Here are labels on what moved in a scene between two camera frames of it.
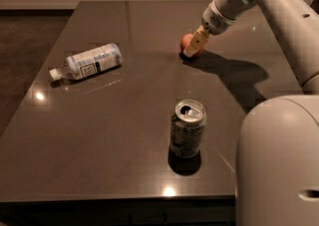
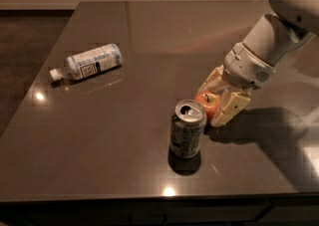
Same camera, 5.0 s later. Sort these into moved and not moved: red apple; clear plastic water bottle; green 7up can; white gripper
Moved: red apple; white gripper
Not moved: clear plastic water bottle; green 7up can
